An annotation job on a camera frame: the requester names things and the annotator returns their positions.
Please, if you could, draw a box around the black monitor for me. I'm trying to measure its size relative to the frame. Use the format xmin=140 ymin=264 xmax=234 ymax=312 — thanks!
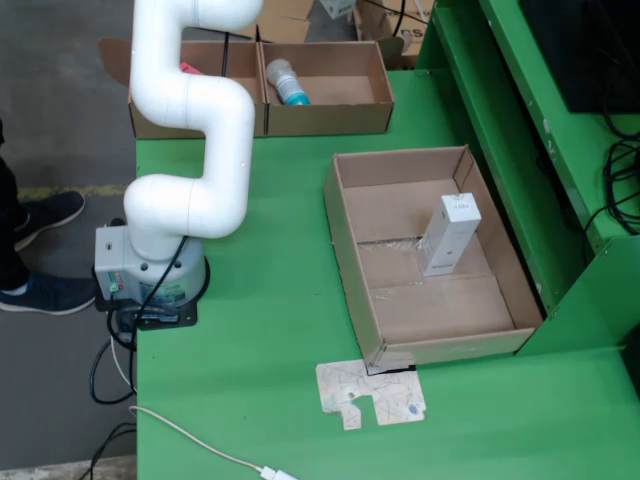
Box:
xmin=518 ymin=0 xmax=640 ymax=115

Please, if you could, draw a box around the person in dark trousers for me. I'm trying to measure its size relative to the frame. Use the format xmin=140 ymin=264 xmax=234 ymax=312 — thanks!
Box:
xmin=0 ymin=117 xmax=31 ymax=292

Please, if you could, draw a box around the dark blue sneaker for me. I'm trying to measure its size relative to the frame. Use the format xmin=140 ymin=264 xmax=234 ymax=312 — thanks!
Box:
xmin=13 ymin=190 xmax=86 ymax=252
xmin=0 ymin=272 xmax=97 ymax=316

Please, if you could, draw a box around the tall white carton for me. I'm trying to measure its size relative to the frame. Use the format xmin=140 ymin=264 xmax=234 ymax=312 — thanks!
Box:
xmin=418 ymin=192 xmax=482 ymax=278

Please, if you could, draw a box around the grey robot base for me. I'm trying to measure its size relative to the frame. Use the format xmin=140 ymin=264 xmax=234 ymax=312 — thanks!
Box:
xmin=93 ymin=224 xmax=210 ymax=307

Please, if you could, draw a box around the green metal shelf rack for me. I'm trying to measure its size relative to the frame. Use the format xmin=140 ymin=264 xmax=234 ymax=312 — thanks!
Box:
xmin=414 ymin=0 xmax=640 ymax=359

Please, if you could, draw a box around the long black arm cable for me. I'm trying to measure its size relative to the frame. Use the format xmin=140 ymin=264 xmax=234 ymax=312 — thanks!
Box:
xmin=137 ymin=29 xmax=232 ymax=321

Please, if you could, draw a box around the cardboard box with flap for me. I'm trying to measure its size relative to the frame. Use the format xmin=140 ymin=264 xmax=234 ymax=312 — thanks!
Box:
xmin=259 ymin=35 xmax=405 ymax=137
xmin=98 ymin=37 xmax=269 ymax=140

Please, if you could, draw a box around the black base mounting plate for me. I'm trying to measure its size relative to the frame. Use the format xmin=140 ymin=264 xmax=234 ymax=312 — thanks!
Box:
xmin=94 ymin=287 xmax=199 ymax=331

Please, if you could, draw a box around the flat cardboard sheet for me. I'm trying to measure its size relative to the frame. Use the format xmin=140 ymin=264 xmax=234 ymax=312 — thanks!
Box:
xmin=219 ymin=0 xmax=315 ymax=44

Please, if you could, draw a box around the white cable with plug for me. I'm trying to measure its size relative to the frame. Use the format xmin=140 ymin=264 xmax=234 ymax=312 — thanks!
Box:
xmin=109 ymin=334 xmax=301 ymax=480

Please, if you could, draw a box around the printed cardboard carton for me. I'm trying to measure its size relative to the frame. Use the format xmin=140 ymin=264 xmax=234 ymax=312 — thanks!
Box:
xmin=394 ymin=24 xmax=426 ymax=71

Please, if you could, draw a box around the brown cardboard carton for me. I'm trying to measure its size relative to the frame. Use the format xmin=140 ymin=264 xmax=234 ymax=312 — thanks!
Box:
xmin=349 ymin=0 xmax=436 ymax=41

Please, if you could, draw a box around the thick black base cable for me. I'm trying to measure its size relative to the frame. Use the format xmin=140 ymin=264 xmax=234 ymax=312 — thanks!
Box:
xmin=89 ymin=299 xmax=139 ymax=406

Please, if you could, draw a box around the patterned paper card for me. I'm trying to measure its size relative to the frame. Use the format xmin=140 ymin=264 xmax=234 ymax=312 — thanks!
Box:
xmin=314 ymin=358 xmax=429 ymax=431

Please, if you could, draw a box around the shallow cardboard tray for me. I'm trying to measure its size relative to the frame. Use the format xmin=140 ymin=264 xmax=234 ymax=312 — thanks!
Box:
xmin=322 ymin=144 xmax=545 ymax=374

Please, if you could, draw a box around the black cable bundle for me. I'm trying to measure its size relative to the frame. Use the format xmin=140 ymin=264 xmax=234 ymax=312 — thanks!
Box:
xmin=582 ymin=0 xmax=640 ymax=236

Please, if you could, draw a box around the white teal bottle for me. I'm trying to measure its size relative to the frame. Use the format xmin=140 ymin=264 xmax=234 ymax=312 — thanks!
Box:
xmin=264 ymin=58 xmax=312 ymax=107

